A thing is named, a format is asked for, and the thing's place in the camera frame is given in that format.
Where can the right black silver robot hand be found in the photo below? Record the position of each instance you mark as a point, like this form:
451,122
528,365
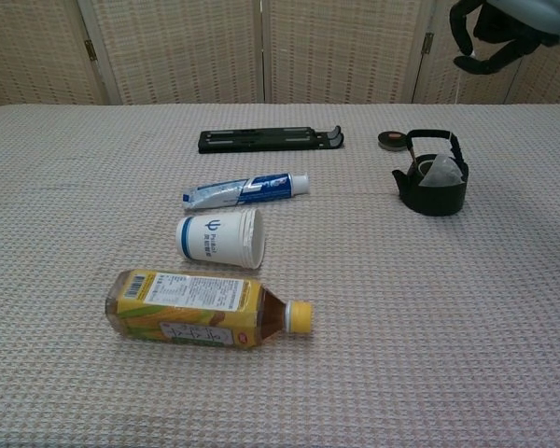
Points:
504,23

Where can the black round lid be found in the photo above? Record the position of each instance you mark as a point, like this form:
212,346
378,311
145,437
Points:
392,141

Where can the black teapot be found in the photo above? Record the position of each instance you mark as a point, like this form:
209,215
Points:
434,198

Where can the tea bottle yellow cap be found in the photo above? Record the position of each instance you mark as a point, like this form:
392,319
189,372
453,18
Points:
186,310

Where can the black folding laptop stand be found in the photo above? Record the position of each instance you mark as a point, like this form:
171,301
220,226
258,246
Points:
261,141

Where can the blue white toothpaste tube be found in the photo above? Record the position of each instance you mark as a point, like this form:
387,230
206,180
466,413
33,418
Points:
242,190

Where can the woven folding screen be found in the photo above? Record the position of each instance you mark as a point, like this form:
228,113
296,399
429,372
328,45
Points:
182,51

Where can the white paper cup blue logo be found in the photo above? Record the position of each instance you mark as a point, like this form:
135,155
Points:
214,238

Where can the beige woven tablecloth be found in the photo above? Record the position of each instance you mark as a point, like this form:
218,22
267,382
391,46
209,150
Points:
121,186

